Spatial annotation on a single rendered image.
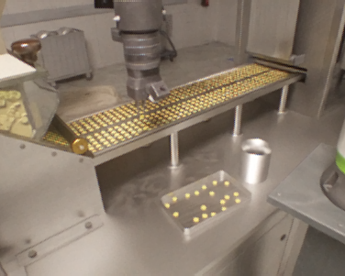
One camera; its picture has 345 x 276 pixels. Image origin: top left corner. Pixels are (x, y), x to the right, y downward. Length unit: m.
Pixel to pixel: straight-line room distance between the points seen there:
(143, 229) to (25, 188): 0.26
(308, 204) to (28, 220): 0.54
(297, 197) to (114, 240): 0.38
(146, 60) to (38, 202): 0.35
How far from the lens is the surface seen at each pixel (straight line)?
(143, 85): 0.60
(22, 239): 0.67
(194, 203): 0.70
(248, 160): 0.74
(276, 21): 1.10
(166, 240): 0.63
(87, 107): 0.86
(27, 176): 0.58
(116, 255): 0.62
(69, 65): 4.04
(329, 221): 0.56
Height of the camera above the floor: 1.29
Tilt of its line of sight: 31 degrees down
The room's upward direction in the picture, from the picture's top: 2 degrees counter-clockwise
